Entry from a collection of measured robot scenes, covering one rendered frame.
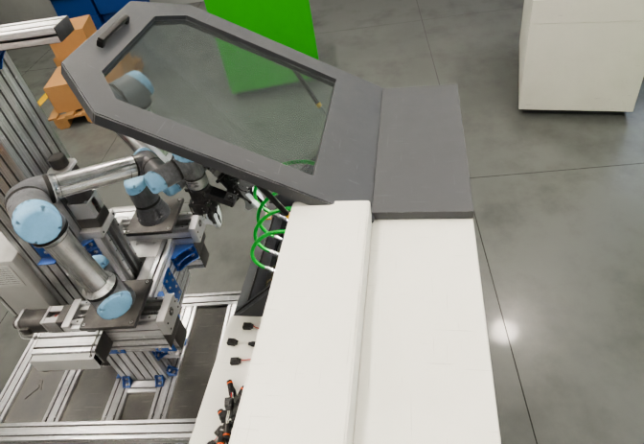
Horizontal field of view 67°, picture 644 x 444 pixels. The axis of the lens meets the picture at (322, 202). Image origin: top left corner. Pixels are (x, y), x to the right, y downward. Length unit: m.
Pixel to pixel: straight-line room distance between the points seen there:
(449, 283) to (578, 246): 2.26
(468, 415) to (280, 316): 0.44
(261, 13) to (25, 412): 3.66
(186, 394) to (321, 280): 1.68
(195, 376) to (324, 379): 1.80
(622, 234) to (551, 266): 0.54
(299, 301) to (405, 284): 0.28
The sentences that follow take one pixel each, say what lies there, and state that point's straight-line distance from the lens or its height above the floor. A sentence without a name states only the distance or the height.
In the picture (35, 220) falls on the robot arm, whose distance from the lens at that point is 1.58.
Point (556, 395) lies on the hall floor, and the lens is 2.83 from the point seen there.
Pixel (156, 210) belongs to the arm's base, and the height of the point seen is 1.10.
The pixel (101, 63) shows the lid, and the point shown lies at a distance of 1.58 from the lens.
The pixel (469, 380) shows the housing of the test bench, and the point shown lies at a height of 1.47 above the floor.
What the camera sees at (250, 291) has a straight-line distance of 2.02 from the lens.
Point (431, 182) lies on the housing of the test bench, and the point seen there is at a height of 1.50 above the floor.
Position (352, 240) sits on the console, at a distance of 1.26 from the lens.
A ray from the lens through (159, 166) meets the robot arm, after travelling 1.71.
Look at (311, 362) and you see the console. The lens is 1.07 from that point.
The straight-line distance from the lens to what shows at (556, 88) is 4.47.
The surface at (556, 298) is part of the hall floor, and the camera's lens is 3.17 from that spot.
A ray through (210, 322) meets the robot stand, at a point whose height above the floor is 0.21.
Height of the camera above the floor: 2.46
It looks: 41 degrees down
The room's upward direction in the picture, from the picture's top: 11 degrees counter-clockwise
